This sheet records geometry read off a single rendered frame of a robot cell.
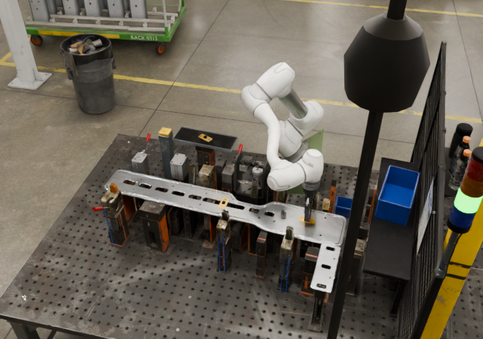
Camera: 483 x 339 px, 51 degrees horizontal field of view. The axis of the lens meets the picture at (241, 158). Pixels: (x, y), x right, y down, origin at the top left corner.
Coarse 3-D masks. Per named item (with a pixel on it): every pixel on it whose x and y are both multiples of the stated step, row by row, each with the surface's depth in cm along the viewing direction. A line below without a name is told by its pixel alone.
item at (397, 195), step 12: (396, 168) 279; (396, 180) 284; (408, 180) 281; (384, 192) 281; (396, 192) 281; (408, 192) 281; (384, 204) 259; (396, 204) 256; (408, 204) 274; (384, 216) 264; (396, 216) 261
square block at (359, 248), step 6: (360, 240) 250; (360, 246) 247; (354, 252) 247; (360, 252) 246; (354, 258) 250; (360, 258) 248; (354, 264) 252; (354, 270) 255; (354, 276) 258; (354, 282) 261; (348, 288) 265; (354, 288) 270; (348, 294) 267
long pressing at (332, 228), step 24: (144, 192) 287; (168, 192) 286; (192, 192) 286; (216, 192) 286; (240, 216) 272; (264, 216) 272; (288, 216) 272; (312, 216) 272; (336, 216) 271; (312, 240) 259; (336, 240) 258
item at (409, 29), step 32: (384, 32) 17; (416, 32) 17; (352, 64) 17; (384, 64) 17; (416, 64) 17; (352, 96) 18; (384, 96) 17; (416, 96) 18; (352, 224) 23; (352, 256) 24
